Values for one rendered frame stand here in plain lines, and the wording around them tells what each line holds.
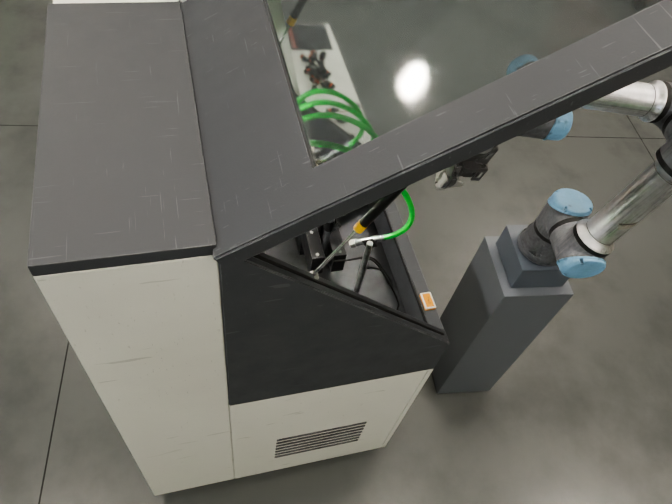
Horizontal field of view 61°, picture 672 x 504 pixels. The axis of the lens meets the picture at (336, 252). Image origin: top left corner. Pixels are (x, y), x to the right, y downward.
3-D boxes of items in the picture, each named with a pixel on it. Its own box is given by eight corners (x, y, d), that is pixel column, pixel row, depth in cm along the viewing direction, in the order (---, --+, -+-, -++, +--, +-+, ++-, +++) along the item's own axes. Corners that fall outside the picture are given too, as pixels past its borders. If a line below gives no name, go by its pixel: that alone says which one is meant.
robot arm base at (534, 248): (555, 227, 185) (568, 207, 177) (571, 265, 176) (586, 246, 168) (511, 227, 182) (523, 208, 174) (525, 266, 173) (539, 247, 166)
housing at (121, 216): (234, 484, 211) (216, 244, 91) (156, 501, 204) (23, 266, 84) (197, 201, 288) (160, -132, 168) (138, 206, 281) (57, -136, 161)
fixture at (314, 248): (340, 283, 170) (347, 253, 158) (307, 288, 167) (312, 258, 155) (315, 198, 188) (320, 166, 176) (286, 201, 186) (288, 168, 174)
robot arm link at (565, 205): (567, 213, 175) (588, 183, 164) (580, 248, 167) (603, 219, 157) (530, 210, 174) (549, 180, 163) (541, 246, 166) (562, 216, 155)
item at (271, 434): (382, 453, 225) (434, 369, 161) (235, 484, 211) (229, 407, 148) (339, 302, 263) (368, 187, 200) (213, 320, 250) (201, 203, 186)
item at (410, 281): (429, 356, 164) (445, 329, 151) (415, 358, 163) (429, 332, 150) (371, 195, 198) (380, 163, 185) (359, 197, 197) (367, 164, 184)
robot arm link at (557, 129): (565, 87, 121) (518, 79, 119) (580, 122, 115) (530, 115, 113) (547, 115, 128) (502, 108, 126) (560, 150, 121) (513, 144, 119)
